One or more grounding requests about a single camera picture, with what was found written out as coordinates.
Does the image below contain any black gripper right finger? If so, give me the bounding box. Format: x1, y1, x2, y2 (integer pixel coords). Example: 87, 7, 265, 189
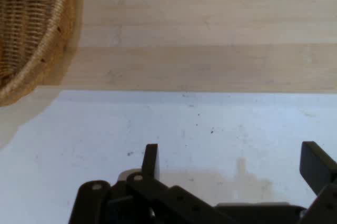
299, 141, 337, 224

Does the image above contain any bamboo wooden cutting board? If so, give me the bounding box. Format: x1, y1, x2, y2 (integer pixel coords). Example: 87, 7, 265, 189
41, 0, 337, 93

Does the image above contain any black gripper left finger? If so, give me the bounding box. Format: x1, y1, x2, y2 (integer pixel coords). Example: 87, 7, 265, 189
68, 143, 232, 224

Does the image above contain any woven wicker basket with handles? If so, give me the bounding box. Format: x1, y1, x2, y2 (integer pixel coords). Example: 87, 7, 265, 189
0, 0, 81, 107

